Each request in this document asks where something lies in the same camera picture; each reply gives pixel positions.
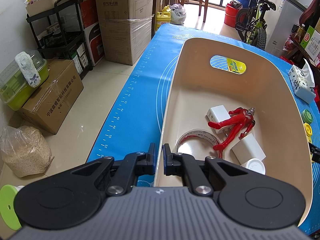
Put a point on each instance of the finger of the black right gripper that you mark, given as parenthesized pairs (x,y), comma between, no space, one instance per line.
(315,153)

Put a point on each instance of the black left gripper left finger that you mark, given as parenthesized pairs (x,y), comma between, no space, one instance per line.
(70,198)

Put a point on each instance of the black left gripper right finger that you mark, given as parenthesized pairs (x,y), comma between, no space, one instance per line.
(249,198)

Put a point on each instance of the yellow toy launcher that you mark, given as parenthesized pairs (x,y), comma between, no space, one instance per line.
(308,131)

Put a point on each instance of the white round jar lid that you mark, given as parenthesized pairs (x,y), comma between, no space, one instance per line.
(255,165)

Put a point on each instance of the white charger cube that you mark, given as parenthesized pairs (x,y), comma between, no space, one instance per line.
(248,148)

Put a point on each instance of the red ultraman figure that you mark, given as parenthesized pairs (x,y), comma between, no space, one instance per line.
(239,119)

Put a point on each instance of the clear tape roll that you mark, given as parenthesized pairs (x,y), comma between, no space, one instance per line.
(199,143)

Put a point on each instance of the white charger with prongs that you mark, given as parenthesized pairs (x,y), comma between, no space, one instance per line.
(219,114)

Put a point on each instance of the beige plastic storage bin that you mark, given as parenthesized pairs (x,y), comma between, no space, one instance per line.
(202,80)

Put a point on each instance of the green toy disc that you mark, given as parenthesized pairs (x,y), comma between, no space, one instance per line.
(307,117)

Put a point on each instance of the green round disc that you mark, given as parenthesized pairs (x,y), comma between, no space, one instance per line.
(7,196)

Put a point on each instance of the plastic bag of grain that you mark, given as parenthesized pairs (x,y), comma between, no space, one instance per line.
(25,150)

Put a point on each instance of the tissue box with blue pattern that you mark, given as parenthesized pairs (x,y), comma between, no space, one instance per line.
(303,83)

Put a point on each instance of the cardboard box with chinese text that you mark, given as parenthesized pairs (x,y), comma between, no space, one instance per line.
(49,105)

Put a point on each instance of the blue silicone mat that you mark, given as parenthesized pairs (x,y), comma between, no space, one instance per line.
(136,118)

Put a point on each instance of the yellow snack bag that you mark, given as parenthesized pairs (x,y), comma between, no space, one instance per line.
(235,66)

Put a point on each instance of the green plastic container with lid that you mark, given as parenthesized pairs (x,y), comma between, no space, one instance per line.
(15,90)

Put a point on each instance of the white chest freezer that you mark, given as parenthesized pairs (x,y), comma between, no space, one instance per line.
(280,23)

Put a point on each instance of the white rolled towel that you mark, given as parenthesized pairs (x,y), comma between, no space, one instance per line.
(28,69)

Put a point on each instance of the green kids bicycle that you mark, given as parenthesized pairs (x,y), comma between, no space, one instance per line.
(251,25)

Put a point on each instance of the red bucket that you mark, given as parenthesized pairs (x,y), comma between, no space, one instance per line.
(231,11)

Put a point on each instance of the black metal shelf rack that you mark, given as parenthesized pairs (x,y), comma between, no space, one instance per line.
(59,34)

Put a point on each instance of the white plastic bag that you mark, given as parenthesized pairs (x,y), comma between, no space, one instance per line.
(178,14)

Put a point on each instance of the large stacked cardboard boxes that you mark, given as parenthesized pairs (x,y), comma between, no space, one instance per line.
(125,27)

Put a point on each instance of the yellow oil jug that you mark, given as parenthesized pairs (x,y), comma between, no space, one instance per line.
(163,17)

